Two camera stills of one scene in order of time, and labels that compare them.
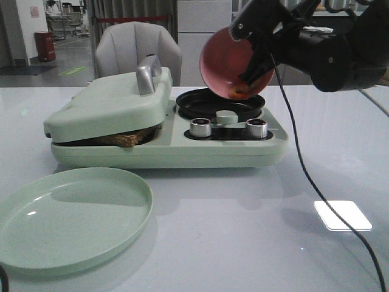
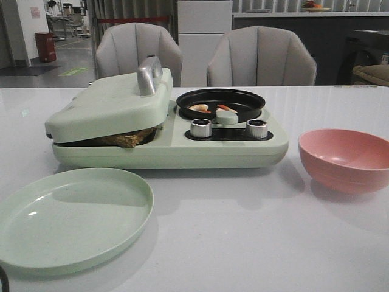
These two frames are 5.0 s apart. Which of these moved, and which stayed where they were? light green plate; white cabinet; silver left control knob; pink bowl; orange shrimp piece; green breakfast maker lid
Moved: pink bowl; orange shrimp piece
Stayed: green breakfast maker lid; white cabinet; light green plate; silver left control knob
